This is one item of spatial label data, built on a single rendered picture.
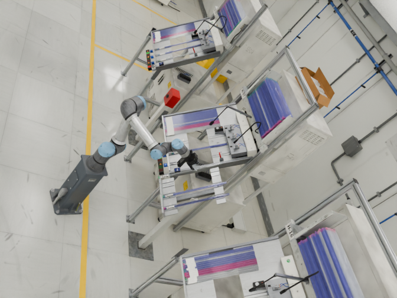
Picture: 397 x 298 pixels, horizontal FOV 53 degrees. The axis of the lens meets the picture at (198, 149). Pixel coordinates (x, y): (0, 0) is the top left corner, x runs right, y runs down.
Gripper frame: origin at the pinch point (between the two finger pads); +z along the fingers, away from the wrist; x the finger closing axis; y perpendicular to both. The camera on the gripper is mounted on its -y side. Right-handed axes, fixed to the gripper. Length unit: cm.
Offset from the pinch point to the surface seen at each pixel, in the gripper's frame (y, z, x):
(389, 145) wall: 157, 136, 47
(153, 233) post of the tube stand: -62, 42, -14
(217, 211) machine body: -19, 92, 18
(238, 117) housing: 39, 28, 59
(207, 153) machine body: -9, 68, 71
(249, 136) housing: 43, 30, 35
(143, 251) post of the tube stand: -83, 58, -17
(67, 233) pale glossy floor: -117, -4, -15
